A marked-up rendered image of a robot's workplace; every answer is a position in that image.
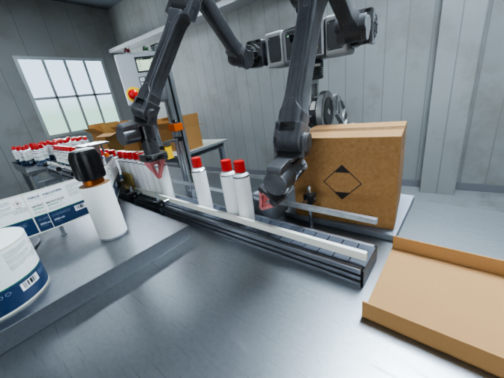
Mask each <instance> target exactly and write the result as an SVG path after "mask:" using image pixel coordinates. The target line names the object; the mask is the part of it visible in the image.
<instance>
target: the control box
mask: <svg viewBox="0 0 504 378"><path fill-rule="evenodd" d="M154 54H155V51H150V52H135V53H127V54H118V55H114V58H115V63H116V65H117V68H118V72H119V76H120V78H121V83H122V85H123V89H124V93H125V96H126V98H127V103H128V105H129V106H132V104H133V102H134V100H133V99H130V98H129V96H128V92H129V91H130V90H131V89H134V90H136V91H137V92H139V90H140V88H141V85H140V80H139V77H146V75H147V73H148V72H143V73H138V71H137V66H136V63H135V60H134V57H140V56H153V55H154ZM168 99H169V98H168V94H167V88H166V85H165V86H164V89H163V93H162V99H161V102H164V101H168Z"/></svg>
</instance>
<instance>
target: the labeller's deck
mask: <svg viewBox="0 0 504 378"><path fill-rule="evenodd" d="M119 202H120V203H121V204H120V205H119V206H120V209H121V212H122V214H123V217H124V220H125V223H126V225H127V228H128V231H127V233H125V234H124V235H123V236H122V237H120V238H117V239H115V240H112V241H101V240H100V239H99V236H98V233H97V230H96V229H95V225H94V224H93V221H92V218H91V216H90V214H88V215H86V216H85V217H81V218H79V219H77V220H74V221H72V222H70V223H67V224H65V225H63V227H64V231H65V232H66V233H67V235H65V236H61V234H62V233H61V231H60V229H59V228H58V227H57V228H55V229H51V230H49V231H46V232H43V233H41V234H38V235H36V236H38V237H39V239H40V241H39V243H38V244H37V246H36V247H35V248H34V249H35V251H36V253H37V255H38V256H39V258H40V261H41V262H42V264H43V266H44V268H45V269H46V272H47V274H48V275H49V281H48V283H47V285H46V286H45V287H44V289H43V290H42V291H41V292H40V293H39V294H38V295H37V296H36V297H35V298H33V299H32V300H31V301H30V302H29V303H28V304H26V305H25V306H23V307H21V308H20V309H19V310H17V311H16V312H14V313H12V314H11V315H9V316H7V317H5V318H4V319H1V320H0V355H1V354H3V353H5V352H7V351H8V350H10V349H11V348H13V347H15V346H16V345H18V344H20V343H21V342H23V341H24V340H26V339H28V338H30V337H31V336H32V335H34V334H36V333H38V332H39V331H40V330H42V329H44V328H46V327H47V326H49V325H50V324H52V323H54V322H55V321H56V320H59V319H60V318H62V317H63V316H65V315H66V314H69V313H70V312H71V311H73V310H75V309H76V308H78V307H79V306H81V305H83V304H85V303H86V302H88V301H89V300H91V299H93V298H94V297H95V296H98V295H99V294H101V293H102V292H104V291H105V290H108V289H109V288H110V287H112V286H114V285H115V284H117V283H118V282H120V281H122V280H124V279H125V278H127V277H128V276H130V275H132V274H133V273H134V272H137V271H138V270H140V269H141V268H143V267H144V266H147V265H148V264H149V263H151V262H153V261H154V260H156V259H157V258H159V257H161V256H163V255H164V254H165V253H167V252H169V251H171V250H172V249H173V248H175V247H177V246H179V245H180V244H182V243H183V242H185V241H187V240H188V239H190V238H191V237H192V235H191V231H190V227H189V225H187V224H185V223H182V222H179V221H177V220H173V219H172V218H169V217H166V216H163V215H161V214H158V213H155V212H153V211H149V210H148V209H145V208H142V207H139V206H137V205H134V204H131V203H129V202H125V201H124V200H121V199H119Z"/></svg>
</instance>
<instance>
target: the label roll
mask: <svg viewBox="0 0 504 378"><path fill-rule="evenodd" d="M48 281H49V275H48V274H47V271H46V269H45V268H44V266H43V264H42V262H41V260H40V258H39V256H38V255H37V253H36V251H35V249H34V247H33V245H32V243H31V242H30V240H29V237H28V236H27V234H26V232H25V230H24V229H23V228H22V227H18V226H12V227H5V228H1V229H0V320H2V319H4V318H5V317H7V316H9V315H11V314H12V313H14V312H16V311H18V310H19V309H20V308H22V307H23V306H25V305H26V304H28V303H29V302H30V301H31V300H32V299H34V298H35V297H36V296H37V295H38V294H39V293H40V292H41V291H42V290H43V289H44V287H45V286H46V285H47V283H48Z"/></svg>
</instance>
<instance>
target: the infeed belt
mask: <svg viewBox="0 0 504 378"><path fill-rule="evenodd" d="M137 196H140V197H144V198H146V199H149V200H154V201H156V198H153V197H152V196H147V195H145V194H142V193H141V194H139V195H137ZM175 198H176V199H179V200H184V201H187V202H190V203H195V204H198V205H199V203H198V201H197V200H194V199H188V198H186V197H183V196H177V195H175ZM164 204H165V205H168V206H172V207H175V208H177V209H181V210H184V211H187V212H191V213H194V214H196V215H200V216H203V217H206V218H210V219H212V220H215V221H219V222H222V223H225V224H229V225H231V226H234V227H238V228H241V229H243V230H247V231H250V232H252V233H257V234H260V235H262V236H266V237H269V238H271V239H276V240H278V241H281V242H285V243H287V244H290V245H295V246H297V247H300V248H304V249H306V250H309V251H313V252H316V253H318V254H322V255H326V256H328V257H332V258H335V259H337V260H341V261H344V262H347V263H351V264H353V265H356V266H361V267H362V268H365V267H366V265H367V264H368V262H369V260H370V258H371V256H372V255H373V253H374V251H375V249H376V248H375V247H372V246H369V245H366V244H359V243H358V242H354V241H349V240H346V239H345V240H344V239H342V238H338V237H334V236H330V235H326V234H323V233H320V232H314V231H311V230H309V229H303V228H300V227H297V226H292V225H289V224H285V223H280V222H277V221H274V220H273V221H272V220H269V219H265V218H263V217H257V216H255V218H256V221H260V222H263V223H266V224H271V225H274V226H276V227H282V228H284V229H288V230H292V231H296V232H298V233H303V234H306V235H309V236H314V237H317V238H320V239H325V240H328V241H331V242H336V243H338V244H342V245H346V246H350V247H352V248H358V249H360V250H363V251H367V260H366V261H363V260H360V259H356V258H353V257H350V256H346V255H343V254H340V253H336V252H333V251H330V250H326V249H323V248H321V247H316V246H313V245H310V244H306V243H304V242H300V241H296V240H293V239H291V238H286V237H283V236H281V235H276V234H274V233H271V232H266V231H264V230H261V229H257V228H253V227H251V226H246V225H244V224H241V223H236V222H234V221H230V220H227V219H224V218H221V217H217V216H214V215H211V214H207V213H204V212H201V211H197V210H194V209H192V208H187V207H184V206H182V205H177V204H175V203H171V202H166V203H164ZM213 207H214V209H217V210H219V211H222V212H227V209H226V208H223V207H220V206H216V205H213Z"/></svg>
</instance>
